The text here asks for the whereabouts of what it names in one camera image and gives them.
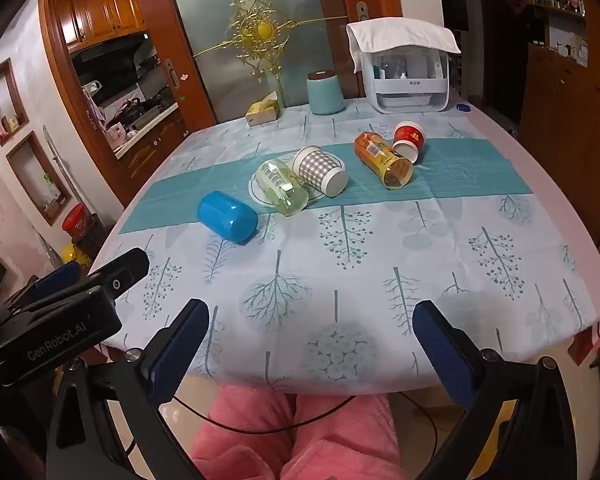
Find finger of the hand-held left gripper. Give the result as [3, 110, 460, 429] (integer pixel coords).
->
[9, 261, 82, 312]
[84, 248, 151, 297]

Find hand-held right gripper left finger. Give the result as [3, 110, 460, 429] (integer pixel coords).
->
[45, 299, 210, 480]

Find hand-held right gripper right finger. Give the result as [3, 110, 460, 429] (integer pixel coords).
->
[411, 301, 579, 480]

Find blue plastic cup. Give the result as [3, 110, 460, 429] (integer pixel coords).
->
[196, 190, 259, 246]

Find clear yellowish plastic cup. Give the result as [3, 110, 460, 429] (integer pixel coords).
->
[256, 158, 310, 217]

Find orange transparent cup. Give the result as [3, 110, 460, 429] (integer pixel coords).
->
[354, 130, 414, 190]

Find grey checkered cup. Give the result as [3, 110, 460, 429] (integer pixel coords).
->
[292, 145, 349, 198]

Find red paper cup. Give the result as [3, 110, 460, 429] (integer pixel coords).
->
[393, 120, 426, 165]

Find yellow plastic container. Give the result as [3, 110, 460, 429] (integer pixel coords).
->
[62, 244, 91, 266]

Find red-lidded jar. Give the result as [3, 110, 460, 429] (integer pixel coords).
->
[62, 203, 101, 261]

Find tree-print tablecloth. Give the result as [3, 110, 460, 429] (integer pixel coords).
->
[87, 95, 600, 393]

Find kitchen counter cabinet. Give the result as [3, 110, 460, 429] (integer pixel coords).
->
[115, 105, 188, 171]

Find person's pink fleece pants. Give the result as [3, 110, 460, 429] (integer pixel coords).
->
[190, 384, 403, 480]

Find white round coaster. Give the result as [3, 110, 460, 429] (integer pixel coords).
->
[248, 162, 331, 207]

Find frosted glass door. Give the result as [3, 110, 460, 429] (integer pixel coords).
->
[164, 0, 348, 123]

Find yellow tissue box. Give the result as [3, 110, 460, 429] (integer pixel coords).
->
[245, 92, 281, 128]

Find range hood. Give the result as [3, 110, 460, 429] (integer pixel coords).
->
[72, 35, 156, 76]

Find white storage box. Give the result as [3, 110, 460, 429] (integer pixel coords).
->
[362, 50, 451, 113]

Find wooden cabinet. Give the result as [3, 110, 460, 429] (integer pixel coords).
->
[520, 42, 600, 241]

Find teal canister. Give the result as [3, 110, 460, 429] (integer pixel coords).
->
[307, 71, 346, 115]

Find white towel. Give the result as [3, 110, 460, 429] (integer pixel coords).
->
[346, 17, 462, 75]

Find large wooden-framed wall niche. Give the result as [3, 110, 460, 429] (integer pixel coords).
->
[7, 132, 73, 226]

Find black cable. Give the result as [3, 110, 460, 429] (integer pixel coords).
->
[125, 390, 438, 461]

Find small wooden-framed wall niche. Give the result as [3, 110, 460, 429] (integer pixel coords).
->
[0, 60, 31, 146]

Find wooden door frame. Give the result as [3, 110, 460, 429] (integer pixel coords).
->
[39, 0, 216, 211]

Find wooden kitchen wall cabinets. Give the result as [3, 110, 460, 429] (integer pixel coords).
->
[55, 0, 146, 53]

